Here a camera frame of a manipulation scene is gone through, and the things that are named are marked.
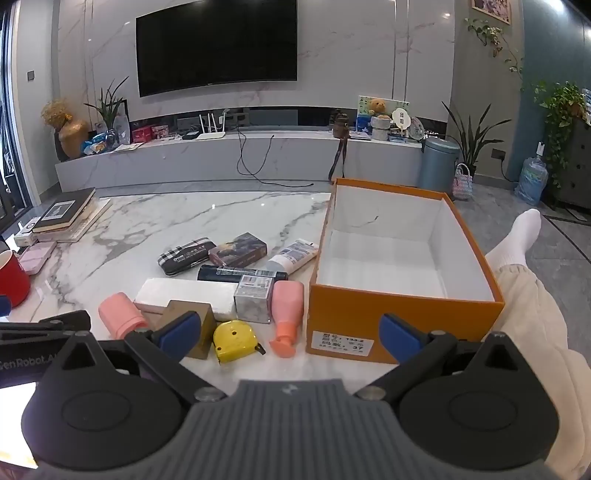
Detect tall green floor plant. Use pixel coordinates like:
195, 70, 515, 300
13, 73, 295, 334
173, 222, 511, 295
443, 102, 511, 176

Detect dark illustrated card box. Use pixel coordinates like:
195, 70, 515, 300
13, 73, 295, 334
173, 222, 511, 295
208, 232, 267, 268

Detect plaid glasses case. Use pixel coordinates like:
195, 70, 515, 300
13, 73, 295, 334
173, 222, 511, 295
157, 237, 215, 276

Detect brown cardboard cube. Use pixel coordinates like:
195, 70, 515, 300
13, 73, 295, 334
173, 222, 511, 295
153, 300, 216, 361

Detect white wifi router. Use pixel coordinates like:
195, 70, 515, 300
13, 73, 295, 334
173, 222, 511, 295
197, 112, 226, 140

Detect pastel woven basket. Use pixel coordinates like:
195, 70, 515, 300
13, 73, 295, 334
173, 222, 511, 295
452, 163, 473, 201

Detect blue-grey trash can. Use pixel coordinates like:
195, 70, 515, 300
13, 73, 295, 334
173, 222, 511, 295
418, 137, 461, 195

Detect dark blue spray can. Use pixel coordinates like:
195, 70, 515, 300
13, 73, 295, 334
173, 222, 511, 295
197, 265, 288, 283

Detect yellow tape measure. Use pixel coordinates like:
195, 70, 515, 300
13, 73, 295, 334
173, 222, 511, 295
212, 320, 266, 364

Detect black wall television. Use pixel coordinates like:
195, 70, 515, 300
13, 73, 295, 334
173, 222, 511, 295
135, 1, 298, 97

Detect white Vaseline tube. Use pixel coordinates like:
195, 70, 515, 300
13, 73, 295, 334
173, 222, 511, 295
266, 239, 318, 275

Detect stack of books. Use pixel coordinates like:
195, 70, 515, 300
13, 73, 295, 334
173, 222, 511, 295
14, 188, 110, 248

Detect pink small case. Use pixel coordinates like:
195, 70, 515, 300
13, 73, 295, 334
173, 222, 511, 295
18, 242, 56, 276

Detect teddy bear in pot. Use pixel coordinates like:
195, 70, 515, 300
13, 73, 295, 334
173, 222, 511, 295
368, 98, 392, 141

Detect gold vase with dried flowers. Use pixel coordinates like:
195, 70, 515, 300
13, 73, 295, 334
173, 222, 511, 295
41, 99, 90, 159

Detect brown camera with strap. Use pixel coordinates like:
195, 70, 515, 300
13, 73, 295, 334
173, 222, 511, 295
328, 110, 349, 182

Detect person's leg white sock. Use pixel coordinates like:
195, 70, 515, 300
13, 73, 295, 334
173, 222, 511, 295
483, 208, 591, 480

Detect small silver labelled box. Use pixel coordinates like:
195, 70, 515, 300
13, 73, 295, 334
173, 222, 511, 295
233, 275, 274, 324

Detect climbing ivy plant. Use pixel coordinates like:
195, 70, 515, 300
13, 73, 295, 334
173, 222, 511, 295
465, 18, 586, 189

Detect white rectangular box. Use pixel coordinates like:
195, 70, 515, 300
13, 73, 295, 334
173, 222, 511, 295
133, 278, 238, 322

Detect potted green grass plant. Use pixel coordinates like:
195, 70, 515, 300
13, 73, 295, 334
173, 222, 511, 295
85, 76, 128, 130

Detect pink cylindrical cup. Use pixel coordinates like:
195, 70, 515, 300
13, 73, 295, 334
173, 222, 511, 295
98, 292, 148, 339

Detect red mug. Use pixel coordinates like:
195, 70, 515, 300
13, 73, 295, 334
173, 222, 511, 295
0, 250, 31, 307

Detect grey TV console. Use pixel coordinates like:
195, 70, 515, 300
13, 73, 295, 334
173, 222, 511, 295
54, 129, 424, 192

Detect black cable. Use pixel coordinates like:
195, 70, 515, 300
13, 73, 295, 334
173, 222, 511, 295
235, 126, 317, 189

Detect red snack boxes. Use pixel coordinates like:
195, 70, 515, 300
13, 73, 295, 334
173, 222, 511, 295
132, 125, 169, 143

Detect blue water jug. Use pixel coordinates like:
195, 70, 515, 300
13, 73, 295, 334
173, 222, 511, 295
514, 142, 548, 206

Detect orange shoe box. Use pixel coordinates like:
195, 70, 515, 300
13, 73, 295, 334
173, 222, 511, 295
305, 179, 505, 364

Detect pink bottle with coral cap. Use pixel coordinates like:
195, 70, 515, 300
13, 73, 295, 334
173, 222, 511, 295
270, 280, 304, 358

